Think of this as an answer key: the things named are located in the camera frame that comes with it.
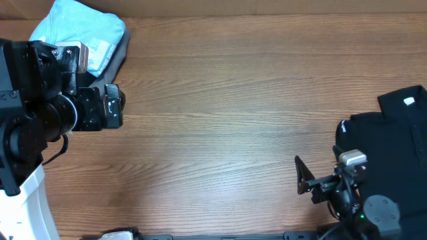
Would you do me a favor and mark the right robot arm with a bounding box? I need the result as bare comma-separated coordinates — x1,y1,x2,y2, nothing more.
284,146,402,239

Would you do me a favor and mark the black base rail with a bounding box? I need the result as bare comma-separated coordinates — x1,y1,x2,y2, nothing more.
79,226,334,240

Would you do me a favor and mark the light blue printed t-shirt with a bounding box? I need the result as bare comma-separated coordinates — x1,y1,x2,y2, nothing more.
30,0,125,77

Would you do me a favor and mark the black garment at right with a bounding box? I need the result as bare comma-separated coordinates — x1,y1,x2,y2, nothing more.
336,85,426,239

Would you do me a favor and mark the folded grey garment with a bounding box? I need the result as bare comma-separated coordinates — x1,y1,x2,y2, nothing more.
90,29,131,91

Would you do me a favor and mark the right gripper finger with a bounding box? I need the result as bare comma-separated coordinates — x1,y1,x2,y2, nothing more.
332,145,344,160
294,155,316,195

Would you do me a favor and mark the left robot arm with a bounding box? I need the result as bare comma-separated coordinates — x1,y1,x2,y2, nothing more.
1,39,125,239

